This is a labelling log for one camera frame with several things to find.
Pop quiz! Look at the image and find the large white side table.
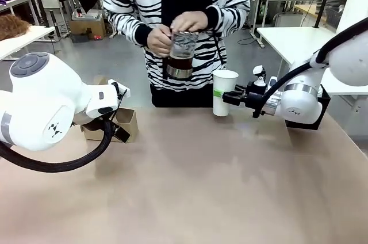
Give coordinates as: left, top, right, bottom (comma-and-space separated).
256, 26, 368, 97

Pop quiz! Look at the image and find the brown cardboard cup carrier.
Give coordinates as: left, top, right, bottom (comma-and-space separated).
80, 75, 139, 143

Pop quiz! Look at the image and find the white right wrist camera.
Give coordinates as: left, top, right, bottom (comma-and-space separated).
252, 65, 267, 87

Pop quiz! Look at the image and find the cardboard box with grey top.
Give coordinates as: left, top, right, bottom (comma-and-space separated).
70, 9, 107, 37

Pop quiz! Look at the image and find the person's right forearm striped sleeve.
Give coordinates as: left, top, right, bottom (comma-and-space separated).
102, 2, 155, 48

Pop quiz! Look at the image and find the person's left hand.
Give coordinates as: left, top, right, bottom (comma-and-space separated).
170, 11, 209, 33

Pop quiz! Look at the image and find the white table with wig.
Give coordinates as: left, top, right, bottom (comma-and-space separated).
0, 26, 56, 61

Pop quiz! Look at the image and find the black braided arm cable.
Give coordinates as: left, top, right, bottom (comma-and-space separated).
0, 82, 129, 173
252, 17, 368, 119

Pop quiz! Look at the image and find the brown hair wig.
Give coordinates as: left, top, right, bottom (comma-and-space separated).
0, 14, 31, 41

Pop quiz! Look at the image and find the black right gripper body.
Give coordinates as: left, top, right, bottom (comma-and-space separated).
244, 81, 270, 112

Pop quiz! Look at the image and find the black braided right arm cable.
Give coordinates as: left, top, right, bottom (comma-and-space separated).
252, 17, 368, 119

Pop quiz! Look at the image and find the person's left forearm striped sleeve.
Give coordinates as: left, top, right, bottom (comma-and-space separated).
204, 4, 251, 37

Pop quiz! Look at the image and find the white paper cup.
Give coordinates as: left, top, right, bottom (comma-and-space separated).
212, 70, 239, 117

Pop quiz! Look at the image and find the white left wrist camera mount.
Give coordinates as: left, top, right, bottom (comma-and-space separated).
108, 79, 132, 97

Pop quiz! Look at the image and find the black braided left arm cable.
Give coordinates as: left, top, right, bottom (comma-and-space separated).
0, 82, 129, 173

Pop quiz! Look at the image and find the person's right hand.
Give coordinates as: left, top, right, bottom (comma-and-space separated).
147, 24, 174, 58

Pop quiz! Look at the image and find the glass pitcher with dark drink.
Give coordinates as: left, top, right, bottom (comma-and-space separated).
162, 27, 201, 80

